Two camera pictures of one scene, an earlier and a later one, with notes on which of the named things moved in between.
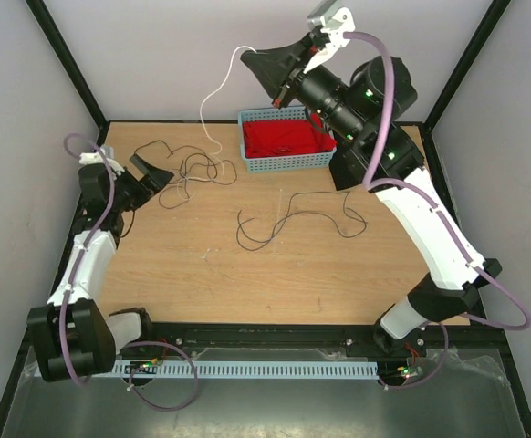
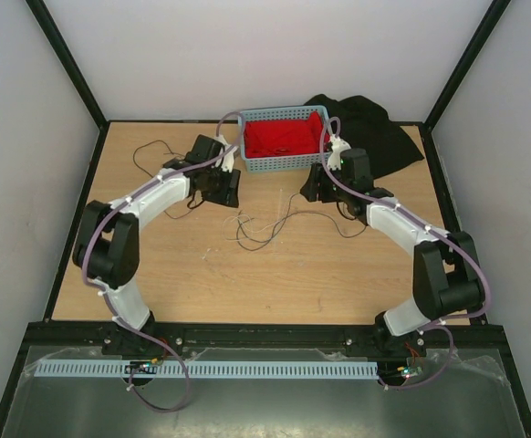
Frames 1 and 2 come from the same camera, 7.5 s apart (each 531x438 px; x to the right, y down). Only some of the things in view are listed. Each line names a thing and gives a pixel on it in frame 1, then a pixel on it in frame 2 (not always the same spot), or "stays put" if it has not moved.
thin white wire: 205,130 to 244,226
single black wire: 279,224 stays put
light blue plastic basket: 283,161 stays put
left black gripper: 157,179 to 227,196
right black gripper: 274,66 to 318,174
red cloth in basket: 286,136 stays put
